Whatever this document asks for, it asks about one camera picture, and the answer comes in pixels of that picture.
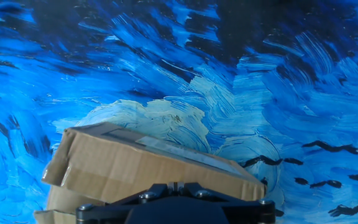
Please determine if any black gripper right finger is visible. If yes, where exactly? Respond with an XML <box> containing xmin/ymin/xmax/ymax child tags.
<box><xmin>176</xmin><ymin>182</ymin><xmax>277</xmax><ymax>224</ymax></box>

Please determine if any brown cardboard box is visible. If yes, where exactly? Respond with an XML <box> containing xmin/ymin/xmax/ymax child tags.
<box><xmin>33</xmin><ymin>121</ymin><xmax>267</xmax><ymax>224</ymax></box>

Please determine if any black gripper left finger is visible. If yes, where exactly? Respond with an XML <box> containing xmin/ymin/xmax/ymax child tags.
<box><xmin>75</xmin><ymin>182</ymin><xmax>177</xmax><ymax>224</ymax></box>

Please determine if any Van Gogh wheatfield print cloth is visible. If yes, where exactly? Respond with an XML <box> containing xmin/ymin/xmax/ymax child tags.
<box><xmin>0</xmin><ymin>0</ymin><xmax>358</xmax><ymax>224</ymax></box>

